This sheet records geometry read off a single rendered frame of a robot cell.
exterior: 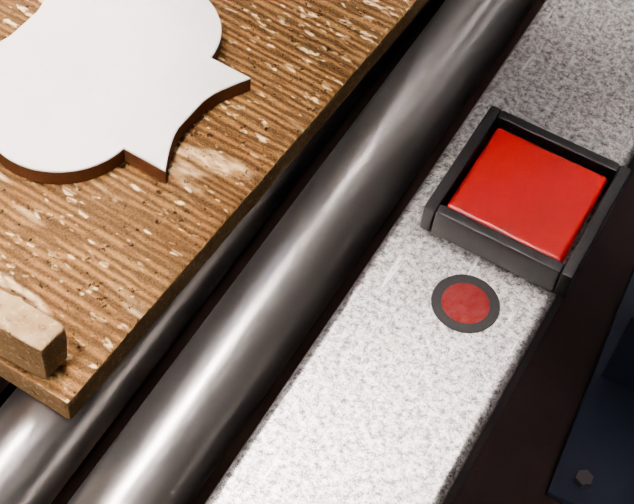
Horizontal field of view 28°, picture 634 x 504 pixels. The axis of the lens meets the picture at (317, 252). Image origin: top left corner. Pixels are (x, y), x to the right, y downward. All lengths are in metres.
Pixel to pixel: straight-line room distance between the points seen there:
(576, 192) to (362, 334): 0.13
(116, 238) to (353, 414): 0.13
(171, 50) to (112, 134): 0.06
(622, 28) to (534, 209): 0.15
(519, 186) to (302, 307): 0.12
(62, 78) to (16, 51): 0.03
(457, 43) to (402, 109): 0.06
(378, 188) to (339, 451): 0.14
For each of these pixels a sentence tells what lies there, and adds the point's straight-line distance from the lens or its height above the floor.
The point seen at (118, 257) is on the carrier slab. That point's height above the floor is 0.94.
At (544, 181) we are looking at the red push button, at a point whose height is 0.93.
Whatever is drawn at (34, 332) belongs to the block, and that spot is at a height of 0.96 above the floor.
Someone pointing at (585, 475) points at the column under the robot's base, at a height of 0.02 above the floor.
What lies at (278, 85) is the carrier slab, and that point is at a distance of 0.62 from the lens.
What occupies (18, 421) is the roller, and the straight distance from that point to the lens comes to 0.54.
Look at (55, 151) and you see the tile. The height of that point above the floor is 0.95.
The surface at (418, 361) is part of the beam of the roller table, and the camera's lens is 0.56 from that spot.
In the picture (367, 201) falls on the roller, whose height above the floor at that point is 0.92.
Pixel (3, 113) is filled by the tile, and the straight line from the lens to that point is 0.60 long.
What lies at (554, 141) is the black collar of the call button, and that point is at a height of 0.93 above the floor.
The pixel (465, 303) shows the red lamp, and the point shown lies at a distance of 0.58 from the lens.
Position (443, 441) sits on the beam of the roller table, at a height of 0.92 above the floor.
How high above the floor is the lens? 1.39
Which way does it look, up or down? 54 degrees down
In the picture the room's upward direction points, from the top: 8 degrees clockwise
